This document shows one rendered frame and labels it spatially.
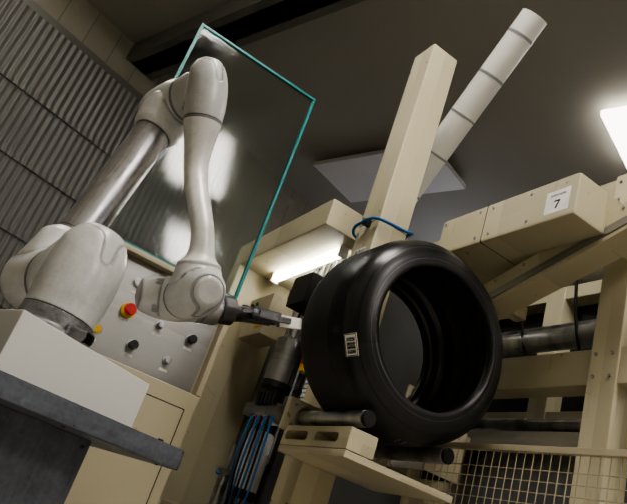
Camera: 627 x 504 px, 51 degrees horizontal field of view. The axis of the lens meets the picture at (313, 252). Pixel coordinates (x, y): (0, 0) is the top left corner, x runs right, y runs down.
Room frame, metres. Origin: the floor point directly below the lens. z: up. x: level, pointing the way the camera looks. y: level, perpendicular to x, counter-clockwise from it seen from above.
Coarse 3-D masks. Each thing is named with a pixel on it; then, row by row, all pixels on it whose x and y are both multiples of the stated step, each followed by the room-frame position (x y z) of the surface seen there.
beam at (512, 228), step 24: (528, 192) 1.78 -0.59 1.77; (576, 192) 1.61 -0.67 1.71; (600, 192) 1.64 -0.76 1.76; (480, 216) 1.97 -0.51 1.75; (504, 216) 1.86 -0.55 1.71; (528, 216) 1.76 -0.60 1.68; (552, 216) 1.67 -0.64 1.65; (576, 216) 1.62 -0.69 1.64; (600, 216) 1.65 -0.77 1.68; (456, 240) 2.06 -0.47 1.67; (480, 240) 1.95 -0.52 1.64; (504, 240) 1.88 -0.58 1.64; (528, 240) 1.83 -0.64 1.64; (552, 240) 1.78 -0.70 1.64; (576, 240) 1.74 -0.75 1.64; (480, 264) 2.10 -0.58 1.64; (504, 264) 2.04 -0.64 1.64
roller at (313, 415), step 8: (304, 416) 1.97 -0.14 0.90; (312, 416) 1.93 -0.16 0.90; (320, 416) 1.89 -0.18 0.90; (328, 416) 1.85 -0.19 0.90; (336, 416) 1.81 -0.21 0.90; (344, 416) 1.77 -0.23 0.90; (352, 416) 1.74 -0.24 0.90; (360, 416) 1.70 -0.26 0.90; (368, 416) 1.70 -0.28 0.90; (304, 424) 1.98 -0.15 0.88; (312, 424) 1.94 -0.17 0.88; (320, 424) 1.90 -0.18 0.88; (328, 424) 1.86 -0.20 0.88; (336, 424) 1.82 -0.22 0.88; (344, 424) 1.78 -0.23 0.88; (352, 424) 1.75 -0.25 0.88; (360, 424) 1.71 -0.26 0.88; (368, 424) 1.70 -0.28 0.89
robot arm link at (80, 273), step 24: (72, 240) 1.33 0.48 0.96; (96, 240) 1.33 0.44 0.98; (120, 240) 1.37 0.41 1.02; (48, 264) 1.33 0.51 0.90; (72, 264) 1.31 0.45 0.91; (96, 264) 1.33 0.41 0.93; (120, 264) 1.37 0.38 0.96; (48, 288) 1.32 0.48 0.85; (72, 288) 1.31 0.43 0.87; (96, 288) 1.34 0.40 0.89; (72, 312) 1.33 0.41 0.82; (96, 312) 1.36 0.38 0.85
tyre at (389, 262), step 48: (336, 288) 1.73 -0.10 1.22; (384, 288) 1.66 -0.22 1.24; (432, 288) 2.02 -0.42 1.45; (480, 288) 1.80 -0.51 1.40; (336, 336) 1.70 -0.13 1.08; (432, 336) 2.09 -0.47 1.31; (480, 336) 1.96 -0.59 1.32; (336, 384) 1.77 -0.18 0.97; (384, 384) 1.70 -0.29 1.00; (432, 384) 2.11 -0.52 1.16; (480, 384) 1.84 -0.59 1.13; (384, 432) 1.79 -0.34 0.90; (432, 432) 1.78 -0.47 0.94
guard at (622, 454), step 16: (464, 448) 2.03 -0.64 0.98; (480, 448) 1.97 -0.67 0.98; (496, 448) 1.91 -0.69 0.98; (512, 448) 1.85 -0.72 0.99; (528, 448) 1.80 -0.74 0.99; (544, 448) 1.75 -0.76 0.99; (560, 448) 1.70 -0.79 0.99; (576, 448) 1.66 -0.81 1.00; (592, 448) 1.61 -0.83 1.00; (464, 464) 2.03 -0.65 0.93; (432, 480) 2.14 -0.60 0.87; (480, 480) 1.95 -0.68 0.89; (496, 480) 1.90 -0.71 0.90; (512, 480) 1.84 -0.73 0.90; (528, 480) 1.79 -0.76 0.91; (576, 480) 1.65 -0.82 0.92; (608, 480) 1.57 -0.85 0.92; (560, 496) 1.69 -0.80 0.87
